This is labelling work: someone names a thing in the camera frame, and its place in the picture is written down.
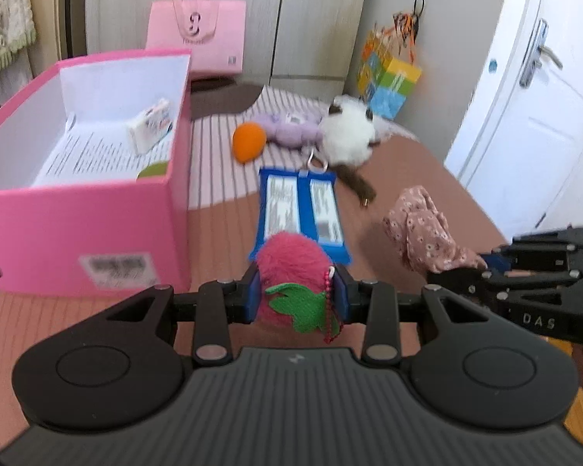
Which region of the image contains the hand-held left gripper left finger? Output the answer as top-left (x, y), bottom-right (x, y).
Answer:
top-left (106, 264), bottom-right (264, 368)

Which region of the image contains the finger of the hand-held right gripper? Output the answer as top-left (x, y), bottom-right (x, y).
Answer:
top-left (426, 268), bottom-right (583, 310)
top-left (477, 227), bottom-right (580, 273)

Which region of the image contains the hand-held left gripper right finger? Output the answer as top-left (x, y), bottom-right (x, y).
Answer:
top-left (333, 267), bottom-right (490, 367)

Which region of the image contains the pink fuzzy strawberry plush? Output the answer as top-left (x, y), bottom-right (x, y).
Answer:
top-left (254, 232), bottom-right (345, 346)

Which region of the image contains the pink floral scrunchie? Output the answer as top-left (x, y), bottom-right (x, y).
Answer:
top-left (382, 185), bottom-right (488, 274)

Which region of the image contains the white and brown plush cat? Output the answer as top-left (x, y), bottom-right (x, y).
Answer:
top-left (317, 94), bottom-right (386, 207)

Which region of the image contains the pink cardboard box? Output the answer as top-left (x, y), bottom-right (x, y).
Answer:
top-left (0, 49), bottom-right (193, 298)

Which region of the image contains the blue fabric pouch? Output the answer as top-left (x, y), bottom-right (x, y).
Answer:
top-left (246, 167), bottom-right (355, 266)

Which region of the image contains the brown striped bed sheet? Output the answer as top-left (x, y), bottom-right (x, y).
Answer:
top-left (0, 78), bottom-right (583, 447)

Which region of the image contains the white door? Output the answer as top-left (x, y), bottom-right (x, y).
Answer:
top-left (443, 0), bottom-right (583, 240)

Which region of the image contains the orange plush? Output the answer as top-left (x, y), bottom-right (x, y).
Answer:
top-left (231, 122), bottom-right (267, 164)

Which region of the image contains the green round plush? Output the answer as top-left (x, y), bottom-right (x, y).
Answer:
top-left (136, 160), bottom-right (170, 181)

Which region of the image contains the purple plush toy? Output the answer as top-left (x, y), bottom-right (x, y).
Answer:
top-left (251, 110), bottom-right (324, 147)

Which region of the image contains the small white carton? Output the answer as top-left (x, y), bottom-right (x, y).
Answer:
top-left (126, 98), bottom-right (172, 155)

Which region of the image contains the colourful gift bag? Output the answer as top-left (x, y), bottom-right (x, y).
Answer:
top-left (356, 28), bottom-right (423, 120)

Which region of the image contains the printed paper sheet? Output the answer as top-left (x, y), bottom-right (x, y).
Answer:
top-left (31, 113), bottom-right (176, 188)

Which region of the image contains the orange ribbon bundle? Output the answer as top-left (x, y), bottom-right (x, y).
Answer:
top-left (390, 0), bottom-right (426, 65)

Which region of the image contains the pink paper shopping bag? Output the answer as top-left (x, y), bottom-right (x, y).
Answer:
top-left (145, 0), bottom-right (248, 81)

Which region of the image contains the beige wardrobe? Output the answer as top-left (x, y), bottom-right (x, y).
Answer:
top-left (82, 0), bottom-right (373, 84)

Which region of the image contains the silver door handle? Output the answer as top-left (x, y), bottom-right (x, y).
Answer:
top-left (519, 18), bottom-right (564, 89)

